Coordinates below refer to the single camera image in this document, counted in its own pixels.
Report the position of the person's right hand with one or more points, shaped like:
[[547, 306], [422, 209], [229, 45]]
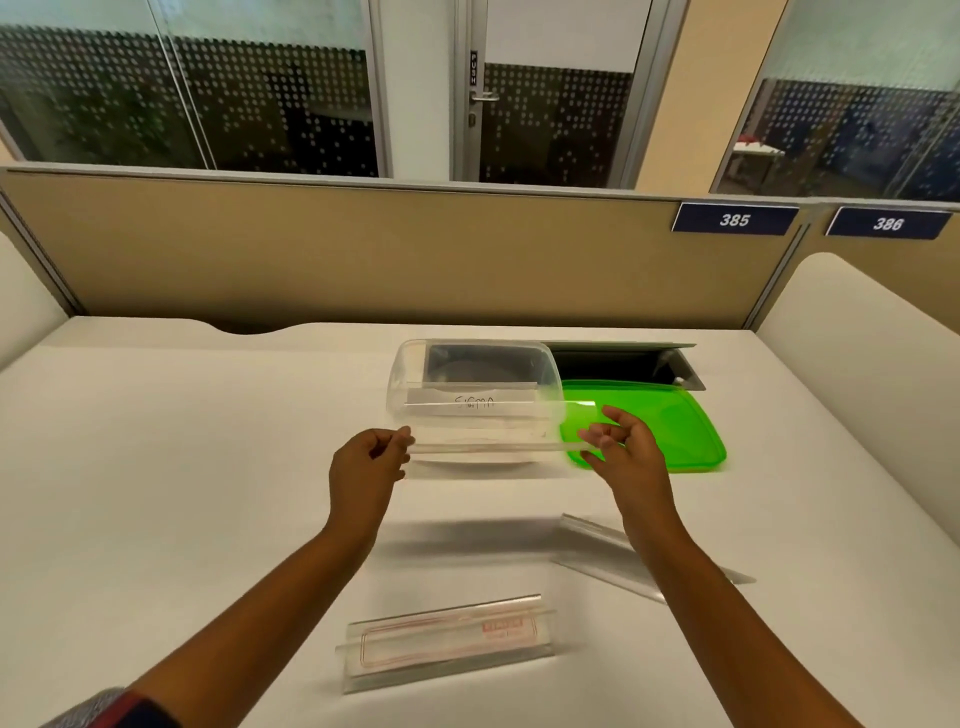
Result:
[[637, 469]]

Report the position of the person's left hand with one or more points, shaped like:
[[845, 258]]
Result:
[[360, 476]]

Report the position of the person's right thumb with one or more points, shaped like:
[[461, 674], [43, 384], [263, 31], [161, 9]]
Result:
[[598, 431]]

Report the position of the person's left thumb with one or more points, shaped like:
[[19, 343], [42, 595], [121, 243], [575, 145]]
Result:
[[394, 436]]

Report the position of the plain clear acrylic sign holder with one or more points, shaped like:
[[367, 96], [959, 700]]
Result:
[[495, 448], [592, 551]]

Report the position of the person's left forearm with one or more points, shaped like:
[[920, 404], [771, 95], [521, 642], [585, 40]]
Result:
[[255, 622]]

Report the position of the person's right forearm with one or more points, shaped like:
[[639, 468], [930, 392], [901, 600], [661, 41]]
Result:
[[727, 622]]

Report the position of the green plastic lid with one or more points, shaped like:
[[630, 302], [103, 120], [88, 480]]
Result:
[[675, 427]]

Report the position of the clear plastic container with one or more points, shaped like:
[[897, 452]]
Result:
[[480, 371]]

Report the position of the wide beige desk partition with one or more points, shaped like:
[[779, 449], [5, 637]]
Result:
[[375, 251]]

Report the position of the red printed acrylic sign holder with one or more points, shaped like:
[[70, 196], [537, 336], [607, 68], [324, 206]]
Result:
[[442, 641]]

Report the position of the dark blue number plate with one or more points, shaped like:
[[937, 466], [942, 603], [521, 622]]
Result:
[[733, 219], [887, 223]]

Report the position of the white side divider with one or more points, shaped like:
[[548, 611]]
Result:
[[26, 300], [870, 360]]

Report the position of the glass door with dotted film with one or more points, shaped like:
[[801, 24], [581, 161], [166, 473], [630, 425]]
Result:
[[562, 90]]

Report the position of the narrow beige desk partition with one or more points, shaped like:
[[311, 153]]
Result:
[[900, 266]]

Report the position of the black door sign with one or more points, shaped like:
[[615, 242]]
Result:
[[474, 68]]

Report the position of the striped sleeve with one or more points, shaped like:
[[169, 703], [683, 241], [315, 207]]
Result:
[[112, 711]]

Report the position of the glass window with dotted film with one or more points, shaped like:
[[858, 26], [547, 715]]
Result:
[[187, 90], [855, 105]]

